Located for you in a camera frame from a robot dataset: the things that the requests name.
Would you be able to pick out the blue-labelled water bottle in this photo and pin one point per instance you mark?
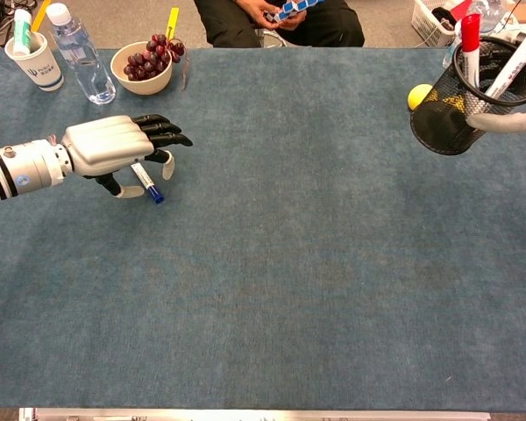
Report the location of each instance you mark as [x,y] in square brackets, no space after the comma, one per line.
[449,54]

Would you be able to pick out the red-capped white marker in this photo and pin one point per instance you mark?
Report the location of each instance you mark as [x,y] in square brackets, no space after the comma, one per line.
[470,39]

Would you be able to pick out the yellow ball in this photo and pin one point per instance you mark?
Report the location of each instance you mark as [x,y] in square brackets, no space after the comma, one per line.
[418,96]

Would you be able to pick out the seated person in black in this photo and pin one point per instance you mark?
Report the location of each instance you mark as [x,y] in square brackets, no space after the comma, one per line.
[228,22]

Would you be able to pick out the blue-capped white marker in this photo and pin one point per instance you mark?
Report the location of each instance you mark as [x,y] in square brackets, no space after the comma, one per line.
[147,182]

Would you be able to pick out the black-capped white marker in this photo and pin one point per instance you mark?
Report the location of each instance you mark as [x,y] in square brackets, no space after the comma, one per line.
[515,66]

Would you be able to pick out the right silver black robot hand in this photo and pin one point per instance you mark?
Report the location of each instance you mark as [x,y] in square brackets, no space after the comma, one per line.
[508,123]

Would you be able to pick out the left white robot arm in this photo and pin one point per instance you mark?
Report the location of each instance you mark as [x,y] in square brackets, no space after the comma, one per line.
[22,173]

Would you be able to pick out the green white toothpaste tube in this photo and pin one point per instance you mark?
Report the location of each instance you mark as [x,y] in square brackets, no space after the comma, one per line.
[23,30]

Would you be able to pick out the yellow tag strip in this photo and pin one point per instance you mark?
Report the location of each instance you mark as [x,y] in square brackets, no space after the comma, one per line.
[172,19]

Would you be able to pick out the yellow ruler strip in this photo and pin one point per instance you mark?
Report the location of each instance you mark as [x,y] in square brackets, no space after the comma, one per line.
[40,15]

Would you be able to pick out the blue felt table mat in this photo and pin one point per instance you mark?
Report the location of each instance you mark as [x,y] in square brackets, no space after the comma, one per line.
[263,263]

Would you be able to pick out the aluminium table edge rail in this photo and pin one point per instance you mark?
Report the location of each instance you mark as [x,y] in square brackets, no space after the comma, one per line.
[245,415]

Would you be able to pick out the white plastic basket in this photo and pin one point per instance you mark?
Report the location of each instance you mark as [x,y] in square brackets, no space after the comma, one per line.
[425,24]

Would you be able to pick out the white paper cup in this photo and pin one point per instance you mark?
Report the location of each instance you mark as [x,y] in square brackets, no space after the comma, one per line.
[44,68]

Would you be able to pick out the red grape bunch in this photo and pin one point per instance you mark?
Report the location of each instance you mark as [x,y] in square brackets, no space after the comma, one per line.
[147,63]

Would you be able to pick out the clear plastic water bottle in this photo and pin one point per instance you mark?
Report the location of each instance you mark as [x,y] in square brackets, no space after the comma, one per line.
[85,61]

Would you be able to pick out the blue white snake puzzle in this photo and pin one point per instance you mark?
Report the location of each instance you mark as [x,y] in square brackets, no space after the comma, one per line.
[289,9]

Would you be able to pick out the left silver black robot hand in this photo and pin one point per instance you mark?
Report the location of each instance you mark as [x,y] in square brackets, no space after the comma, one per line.
[105,142]

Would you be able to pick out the black mesh pen holder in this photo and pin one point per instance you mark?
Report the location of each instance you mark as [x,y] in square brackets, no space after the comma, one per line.
[438,127]

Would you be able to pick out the beige bowl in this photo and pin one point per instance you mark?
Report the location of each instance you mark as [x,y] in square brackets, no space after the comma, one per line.
[144,85]

